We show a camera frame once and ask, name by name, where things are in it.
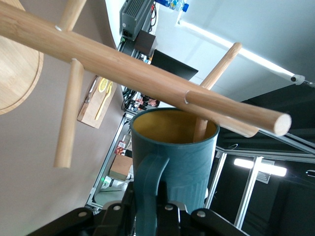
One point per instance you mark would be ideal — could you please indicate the aluminium frame rail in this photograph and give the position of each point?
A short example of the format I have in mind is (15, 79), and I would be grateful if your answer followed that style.
(251, 189)
(97, 194)

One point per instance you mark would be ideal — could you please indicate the red patterned box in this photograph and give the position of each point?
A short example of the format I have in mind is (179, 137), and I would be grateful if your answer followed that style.
(120, 148)

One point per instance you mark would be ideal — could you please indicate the wooden cutting board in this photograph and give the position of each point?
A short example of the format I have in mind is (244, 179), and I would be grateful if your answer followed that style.
(89, 120)

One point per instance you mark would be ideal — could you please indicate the grey power supply box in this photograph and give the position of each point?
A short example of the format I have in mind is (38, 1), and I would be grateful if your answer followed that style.
(133, 17)

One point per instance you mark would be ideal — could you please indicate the teal cup yellow inside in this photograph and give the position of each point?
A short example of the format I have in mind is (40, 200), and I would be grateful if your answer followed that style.
(187, 162)

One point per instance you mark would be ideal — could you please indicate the wooden cup rack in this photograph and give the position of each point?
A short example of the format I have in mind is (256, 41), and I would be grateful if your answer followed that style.
(123, 66)

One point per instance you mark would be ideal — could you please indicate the small security camera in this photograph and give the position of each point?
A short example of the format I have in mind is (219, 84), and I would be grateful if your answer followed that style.
(295, 79)

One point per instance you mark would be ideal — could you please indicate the plastic water bottle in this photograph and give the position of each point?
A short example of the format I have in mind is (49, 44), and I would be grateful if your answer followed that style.
(176, 3)

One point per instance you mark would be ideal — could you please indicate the black monitor panel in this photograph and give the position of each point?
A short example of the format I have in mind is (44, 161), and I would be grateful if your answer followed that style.
(172, 66)

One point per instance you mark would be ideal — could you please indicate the ceiling light strip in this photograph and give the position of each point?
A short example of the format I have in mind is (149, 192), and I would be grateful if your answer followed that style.
(246, 52)

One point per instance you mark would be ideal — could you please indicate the ceiling light panel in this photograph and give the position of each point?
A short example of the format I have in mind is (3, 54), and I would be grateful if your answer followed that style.
(270, 169)

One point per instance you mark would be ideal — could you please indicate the lemon slice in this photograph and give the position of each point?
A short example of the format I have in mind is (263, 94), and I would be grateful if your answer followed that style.
(103, 84)

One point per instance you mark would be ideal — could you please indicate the dark brown box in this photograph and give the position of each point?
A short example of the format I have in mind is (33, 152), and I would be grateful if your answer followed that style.
(146, 43)

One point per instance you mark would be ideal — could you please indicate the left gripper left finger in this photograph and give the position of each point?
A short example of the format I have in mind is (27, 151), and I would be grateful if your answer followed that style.
(115, 221)

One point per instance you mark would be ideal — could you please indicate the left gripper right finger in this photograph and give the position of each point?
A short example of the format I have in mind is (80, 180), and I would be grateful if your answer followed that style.
(177, 221)

